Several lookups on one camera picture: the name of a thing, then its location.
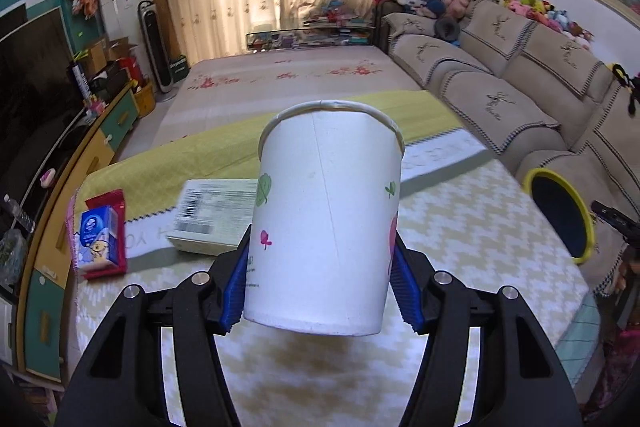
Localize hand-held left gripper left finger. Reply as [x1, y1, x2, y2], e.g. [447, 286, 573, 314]
[54, 222, 253, 427]

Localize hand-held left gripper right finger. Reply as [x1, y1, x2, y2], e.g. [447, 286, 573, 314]
[389, 227, 583, 427]

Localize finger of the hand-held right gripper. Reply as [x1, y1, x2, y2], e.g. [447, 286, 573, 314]
[591, 201, 640, 240]

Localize black bin with yellow rim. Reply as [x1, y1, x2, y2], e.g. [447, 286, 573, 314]
[522, 168, 598, 265]

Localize white paper cup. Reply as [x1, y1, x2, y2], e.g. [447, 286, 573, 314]
[243, 99, 405, 337]

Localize flat white cardboard box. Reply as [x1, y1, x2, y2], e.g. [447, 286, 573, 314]
[166, 178, 258, 256]

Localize yellow patterned tablecloth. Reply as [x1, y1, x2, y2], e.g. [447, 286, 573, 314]
[75, 89, 591, 427]

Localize black yellow plush toy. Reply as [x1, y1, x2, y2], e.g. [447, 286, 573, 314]
[607, 63, 640, 115]

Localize blue tissue pack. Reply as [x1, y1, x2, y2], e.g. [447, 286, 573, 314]
[76, 207, 127, 270]

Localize pink patterned clothing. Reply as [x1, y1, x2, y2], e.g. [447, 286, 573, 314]
[582, 317, 640, 413]

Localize red tray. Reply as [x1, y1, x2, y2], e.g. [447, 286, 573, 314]
[67, 188, 128, 282]

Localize beige sofa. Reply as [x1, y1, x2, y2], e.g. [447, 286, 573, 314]
[377, 0, 640, 298]

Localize teal and wood television cabinet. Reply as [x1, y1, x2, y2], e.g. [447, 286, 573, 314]
[0, 79, 141, 383]

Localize yellow basket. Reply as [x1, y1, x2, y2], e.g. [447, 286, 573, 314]
[134, 79, 157, 118]

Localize floral beige mat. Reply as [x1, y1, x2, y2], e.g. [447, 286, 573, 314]
[120, 46, 426, 162]

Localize clear water bottle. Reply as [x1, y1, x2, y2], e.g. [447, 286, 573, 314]
[2, 194, 36, 228]

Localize pile of plush toys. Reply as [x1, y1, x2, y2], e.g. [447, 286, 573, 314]
[440, 0, 596, 40]

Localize red canister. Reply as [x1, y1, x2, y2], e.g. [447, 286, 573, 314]
[120, 54, 143, 82]

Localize black tower fan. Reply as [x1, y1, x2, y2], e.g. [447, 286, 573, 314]
[137, 1, 175, 94]

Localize grey round cushion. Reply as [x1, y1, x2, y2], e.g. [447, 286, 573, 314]
[434, 14, 461, 42]

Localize glass coffee table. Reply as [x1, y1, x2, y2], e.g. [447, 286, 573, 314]
[245, 24, 378, 52]

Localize open cardboard boxes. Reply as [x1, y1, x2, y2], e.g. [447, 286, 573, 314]
[87, 37, 138, 72]

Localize black television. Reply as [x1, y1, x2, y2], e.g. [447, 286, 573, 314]
[0, 4, 83, 218]

